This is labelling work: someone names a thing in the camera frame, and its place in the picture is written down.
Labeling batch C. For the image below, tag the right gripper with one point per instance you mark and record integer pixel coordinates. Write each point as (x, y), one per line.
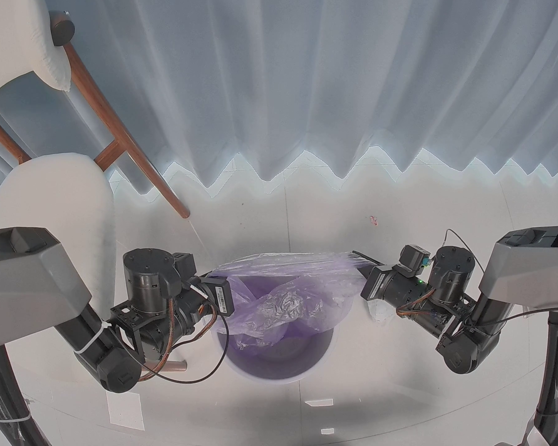
(395, 286)

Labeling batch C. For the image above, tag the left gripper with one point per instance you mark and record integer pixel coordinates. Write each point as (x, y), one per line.
(221, 300)

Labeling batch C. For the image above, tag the purple plastic bag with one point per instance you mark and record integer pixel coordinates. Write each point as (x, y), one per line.
(283, 304)

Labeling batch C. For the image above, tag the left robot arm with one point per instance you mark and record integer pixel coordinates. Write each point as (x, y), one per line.
(28, 277)

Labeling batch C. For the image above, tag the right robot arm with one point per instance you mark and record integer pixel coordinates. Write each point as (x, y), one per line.
(525, 267)

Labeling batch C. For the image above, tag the white trash bin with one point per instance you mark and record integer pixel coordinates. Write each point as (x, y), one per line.
(279, 379)

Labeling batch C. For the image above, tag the crumpled white paper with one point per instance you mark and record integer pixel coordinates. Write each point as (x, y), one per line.
(379, 311)

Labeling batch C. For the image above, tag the white wooden-legged chair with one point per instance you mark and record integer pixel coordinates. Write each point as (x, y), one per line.
(51, 193)

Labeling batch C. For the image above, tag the pale blue curtain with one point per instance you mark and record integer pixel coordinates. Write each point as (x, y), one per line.
(353, 40)

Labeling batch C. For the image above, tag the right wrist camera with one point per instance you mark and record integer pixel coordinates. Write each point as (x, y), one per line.
(411, 258)

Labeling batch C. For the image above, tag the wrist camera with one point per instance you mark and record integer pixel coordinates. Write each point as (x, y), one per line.
(411, 258)
(186, 265)

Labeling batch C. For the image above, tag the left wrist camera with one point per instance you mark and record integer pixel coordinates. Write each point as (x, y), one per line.
(186, 265)

